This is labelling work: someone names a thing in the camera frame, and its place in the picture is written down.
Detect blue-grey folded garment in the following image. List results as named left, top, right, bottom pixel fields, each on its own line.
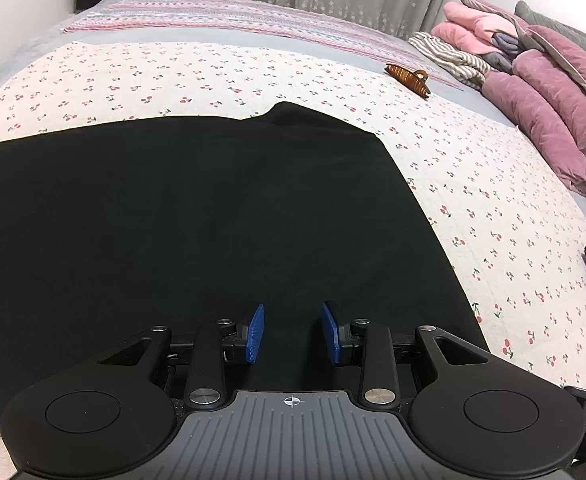
left=490, top=32, right=528, bottom=74

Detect purple velvet quilt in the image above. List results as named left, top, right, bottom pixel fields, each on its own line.
left=482, top=25, right=586, bottom=195

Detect grey striped folded cloth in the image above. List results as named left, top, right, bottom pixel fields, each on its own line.
left=408, top=31, right=498, bottom=91

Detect black pants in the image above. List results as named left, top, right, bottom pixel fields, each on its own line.
left=0, top=101, right=492, bottom=442

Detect cherry print bed sheet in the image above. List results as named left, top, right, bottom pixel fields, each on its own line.
left=0, top=40, right=586, bottom=480

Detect brown hair claw clip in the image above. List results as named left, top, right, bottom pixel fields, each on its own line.
left=385, top=62, right=432, bottom=97

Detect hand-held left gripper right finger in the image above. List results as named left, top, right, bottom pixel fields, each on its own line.
left=321, top=301, right=492, bottom=408

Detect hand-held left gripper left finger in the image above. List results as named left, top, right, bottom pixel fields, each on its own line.
left=95, top=303, right=265, bottom=408

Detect pink folded quilt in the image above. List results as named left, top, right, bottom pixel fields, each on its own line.
left=432, top=1, right=530, bottom=56

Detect grey folded quilt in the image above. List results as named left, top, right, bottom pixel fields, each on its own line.
left=514, top=0, right=586, bottom=63

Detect pink striped blanket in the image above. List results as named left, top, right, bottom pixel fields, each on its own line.
left=62, top=0, right=466, bottom=92

